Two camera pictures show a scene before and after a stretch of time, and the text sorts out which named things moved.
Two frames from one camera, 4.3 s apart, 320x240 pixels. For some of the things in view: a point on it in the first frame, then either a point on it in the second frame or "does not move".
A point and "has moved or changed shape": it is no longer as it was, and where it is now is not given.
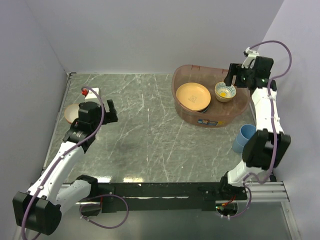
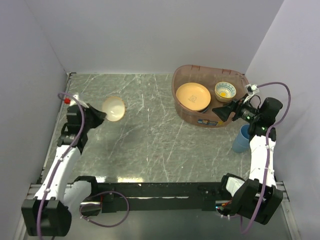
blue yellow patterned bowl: x=224 y=93 does not move
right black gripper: x=236 y=69 → x=223 y=112
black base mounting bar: x=125 y=198 does not move
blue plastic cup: x=246 y=131 does not move
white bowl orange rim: x=71 y=112 has moved or changed shape
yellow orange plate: x=193 y=96 does not move
